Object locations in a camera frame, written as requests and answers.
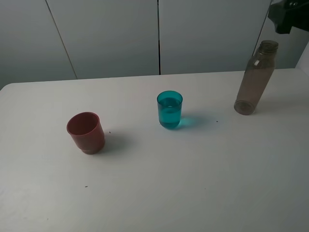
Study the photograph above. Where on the teal translucent plastic cup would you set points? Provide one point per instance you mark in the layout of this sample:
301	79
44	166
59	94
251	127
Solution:
169	105

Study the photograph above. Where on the smoky translucent plastic bottle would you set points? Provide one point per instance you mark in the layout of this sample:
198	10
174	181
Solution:
258	72

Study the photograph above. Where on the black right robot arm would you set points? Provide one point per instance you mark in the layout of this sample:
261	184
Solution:
287	14

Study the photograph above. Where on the red plastic cup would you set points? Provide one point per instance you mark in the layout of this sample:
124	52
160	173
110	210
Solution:
87	133

